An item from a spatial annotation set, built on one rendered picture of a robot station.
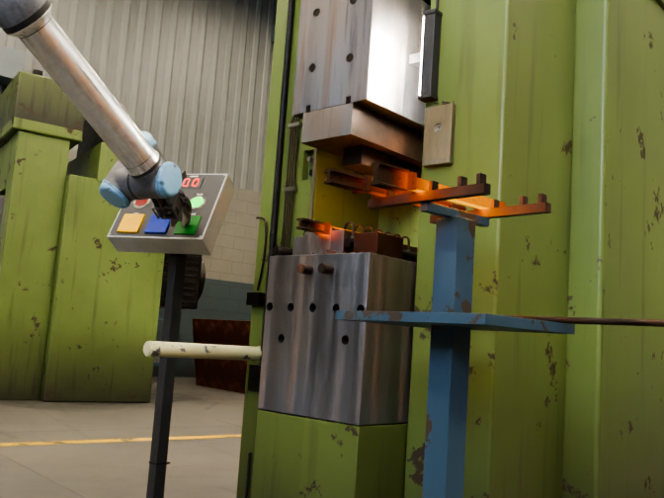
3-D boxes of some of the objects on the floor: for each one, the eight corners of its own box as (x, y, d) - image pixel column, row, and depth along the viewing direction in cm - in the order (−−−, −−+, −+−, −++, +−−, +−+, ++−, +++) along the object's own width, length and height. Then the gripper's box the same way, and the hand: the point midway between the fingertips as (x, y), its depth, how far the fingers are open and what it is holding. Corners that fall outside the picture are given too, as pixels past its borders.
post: (148, 546, 227) (181, 207, 241) (140, 543, 230) (174, 208, 244) (159, 544, 230) (191, 209, 244) (151, 541, 233) (183, 210, 246)
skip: (272, 398, 807) (278, 321, 817) (186, 383, 949) (192, 318, 960) (351, 398, 884) (356, 328, 895) (260, 384, 1027) (265, 324, 1038)
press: (-29, 403, 568) (17, 49, 605) (-67, 388, 661) (-26, 82, 698) (211, 402, 711) (237, 116, 747) (152, 390, 803) (178, 136, 840)
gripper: (139, 194, 209) (167, 239, 225) (167, 194, 207) (194, 240, 223) (149, 172, 214) (176, 218, 230) (177, 172, 212) (202, 219, 228)
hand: (186, 219), depth 227 cm, fingers closed
